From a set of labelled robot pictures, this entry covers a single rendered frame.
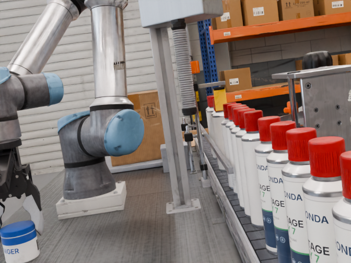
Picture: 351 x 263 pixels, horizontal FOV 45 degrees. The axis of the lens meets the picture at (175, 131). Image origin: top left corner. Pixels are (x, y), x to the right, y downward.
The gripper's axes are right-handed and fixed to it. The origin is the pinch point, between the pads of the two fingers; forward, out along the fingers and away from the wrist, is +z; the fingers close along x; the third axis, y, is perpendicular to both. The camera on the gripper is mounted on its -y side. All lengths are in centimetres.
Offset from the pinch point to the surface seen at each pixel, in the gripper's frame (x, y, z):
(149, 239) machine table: -26.6, -4.6, 4.9
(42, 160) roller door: 57, 460, 52
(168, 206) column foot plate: -34.5, 15.0, 4.6
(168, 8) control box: -39, 3, -43
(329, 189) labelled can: -40, -57, -16
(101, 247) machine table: -16.4, -3.1, 4.9
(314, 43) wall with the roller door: -312, 426, -47
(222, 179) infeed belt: -49, 14, 0
